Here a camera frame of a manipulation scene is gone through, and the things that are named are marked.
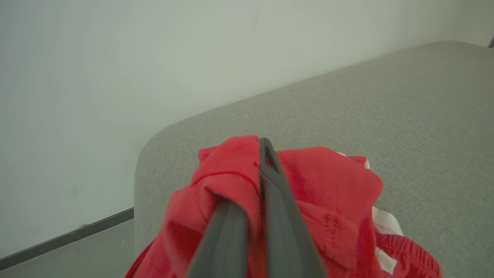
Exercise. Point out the grey fabric sofa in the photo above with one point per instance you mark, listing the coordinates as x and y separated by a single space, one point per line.
366 112

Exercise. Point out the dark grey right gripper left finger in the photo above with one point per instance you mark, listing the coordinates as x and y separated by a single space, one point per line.
227 247

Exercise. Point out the red clothing with white trim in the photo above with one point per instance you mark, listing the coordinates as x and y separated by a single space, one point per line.
328 193

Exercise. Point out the black baseboard strip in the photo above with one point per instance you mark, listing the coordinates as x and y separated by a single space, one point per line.
65 237

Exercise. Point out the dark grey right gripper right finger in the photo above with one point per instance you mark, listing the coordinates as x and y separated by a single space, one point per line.
281 216

